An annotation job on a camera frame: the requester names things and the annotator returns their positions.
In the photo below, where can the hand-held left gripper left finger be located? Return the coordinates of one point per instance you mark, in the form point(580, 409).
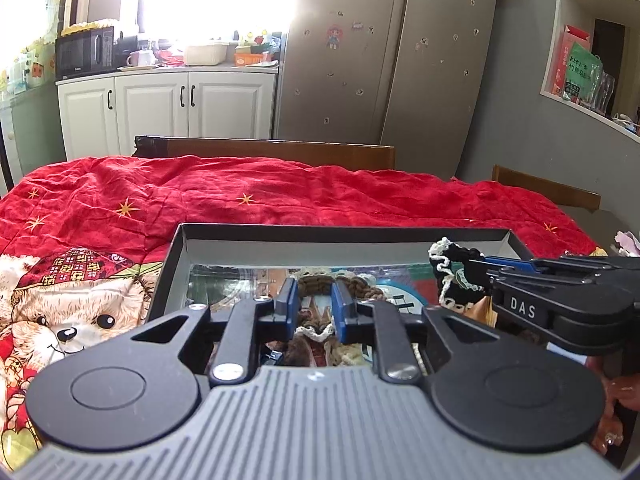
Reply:
point(287, 307)

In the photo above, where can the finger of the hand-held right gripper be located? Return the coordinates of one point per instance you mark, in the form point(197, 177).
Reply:
point(510, 261)
point(525, 276)

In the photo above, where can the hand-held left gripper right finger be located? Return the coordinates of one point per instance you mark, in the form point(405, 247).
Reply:
point(343, 310)

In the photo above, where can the cream crochet scrunchie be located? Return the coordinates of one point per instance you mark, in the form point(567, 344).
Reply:
point(362, 287)

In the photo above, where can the brown scrunchie cream lace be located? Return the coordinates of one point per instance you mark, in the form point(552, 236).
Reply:
point(315, 334)

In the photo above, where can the black scrunchie cream lace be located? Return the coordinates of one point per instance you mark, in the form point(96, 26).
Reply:
point(452, 280)

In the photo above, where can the black shallow box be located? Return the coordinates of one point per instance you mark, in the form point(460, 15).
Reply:
point(225, 245)

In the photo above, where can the person's right hand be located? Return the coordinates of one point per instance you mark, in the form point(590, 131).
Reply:
point(614, 395)

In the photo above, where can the short wooden chair back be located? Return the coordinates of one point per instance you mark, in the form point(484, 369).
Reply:
point(545, 187)

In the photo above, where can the red printed blanket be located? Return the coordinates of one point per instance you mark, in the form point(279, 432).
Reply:
point(250, 190)

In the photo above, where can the long wooden chair back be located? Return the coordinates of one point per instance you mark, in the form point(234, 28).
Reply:
point(260, 152)

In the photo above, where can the green bag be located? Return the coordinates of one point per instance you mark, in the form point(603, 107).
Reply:
point(582, 72)

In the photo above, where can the white kitchen cabinet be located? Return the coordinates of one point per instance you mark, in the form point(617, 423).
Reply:
point(165, 110)

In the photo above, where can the grey double-door fridge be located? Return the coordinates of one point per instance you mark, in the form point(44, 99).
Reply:
point(390, 60)

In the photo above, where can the orange container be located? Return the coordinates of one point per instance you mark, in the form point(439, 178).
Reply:
point(250, 59)

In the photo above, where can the white plastic basin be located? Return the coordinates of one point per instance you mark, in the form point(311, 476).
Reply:
point(206, 55)

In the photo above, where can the doll fridge magnet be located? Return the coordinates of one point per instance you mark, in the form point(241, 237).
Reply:
point(334, 36)

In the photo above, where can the white mug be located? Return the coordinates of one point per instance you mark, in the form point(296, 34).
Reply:
point(140, 58)

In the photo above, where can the black microwave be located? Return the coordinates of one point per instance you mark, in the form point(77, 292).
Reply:
point(85, 54)

